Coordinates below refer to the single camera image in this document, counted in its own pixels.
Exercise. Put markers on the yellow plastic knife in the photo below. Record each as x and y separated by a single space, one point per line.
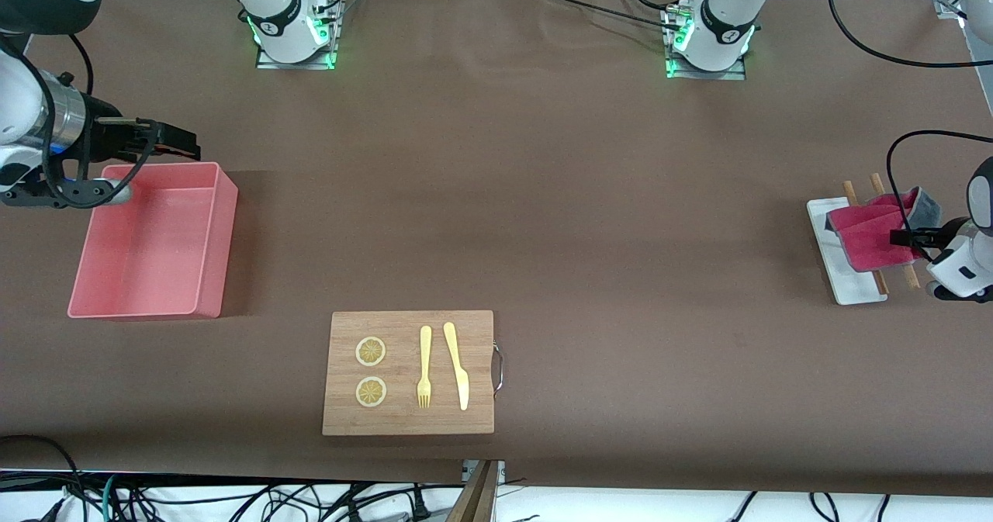
458 367

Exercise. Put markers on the black power plug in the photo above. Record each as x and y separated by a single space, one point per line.
420 506

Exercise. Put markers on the pink plastic bin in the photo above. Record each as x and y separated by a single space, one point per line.
147 243

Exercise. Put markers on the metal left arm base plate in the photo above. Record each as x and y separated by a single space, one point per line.
671 68

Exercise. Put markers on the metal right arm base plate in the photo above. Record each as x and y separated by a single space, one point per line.
326 33

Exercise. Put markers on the yellow plastic fork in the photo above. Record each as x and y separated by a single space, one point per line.
425 351

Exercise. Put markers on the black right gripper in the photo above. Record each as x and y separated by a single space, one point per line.
107 135

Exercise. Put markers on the lemon slice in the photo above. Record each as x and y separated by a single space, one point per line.
371 392
370 351

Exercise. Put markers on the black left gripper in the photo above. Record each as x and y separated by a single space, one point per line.
915 238

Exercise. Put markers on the brown wooden stick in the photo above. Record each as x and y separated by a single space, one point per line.
911 278
850 192

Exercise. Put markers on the wooden plank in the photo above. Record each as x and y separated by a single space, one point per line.
473 499

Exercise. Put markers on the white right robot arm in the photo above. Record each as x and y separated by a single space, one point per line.
271 10

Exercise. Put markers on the white rectangular tray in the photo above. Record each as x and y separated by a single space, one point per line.
849 285

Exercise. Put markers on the red cloth with grey backing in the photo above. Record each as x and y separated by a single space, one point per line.
865 235

